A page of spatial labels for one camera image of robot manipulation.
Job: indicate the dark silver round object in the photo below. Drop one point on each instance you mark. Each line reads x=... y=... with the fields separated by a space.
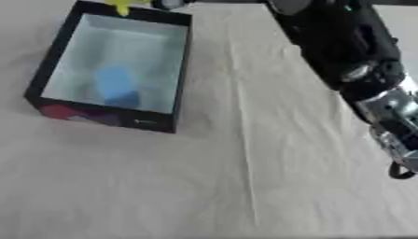
x=171 y=3

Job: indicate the yellow toy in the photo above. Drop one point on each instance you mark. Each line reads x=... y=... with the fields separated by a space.
x=124 y=5

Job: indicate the black box with white inside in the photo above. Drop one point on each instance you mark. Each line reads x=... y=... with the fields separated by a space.
x=182 y=46

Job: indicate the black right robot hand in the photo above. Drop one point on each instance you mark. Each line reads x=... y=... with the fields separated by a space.
x=343 y=40

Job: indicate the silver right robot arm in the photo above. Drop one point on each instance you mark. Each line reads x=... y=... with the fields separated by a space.
x=394 y=121

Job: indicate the light blue block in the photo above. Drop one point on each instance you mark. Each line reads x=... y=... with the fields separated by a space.
x=114 y=79

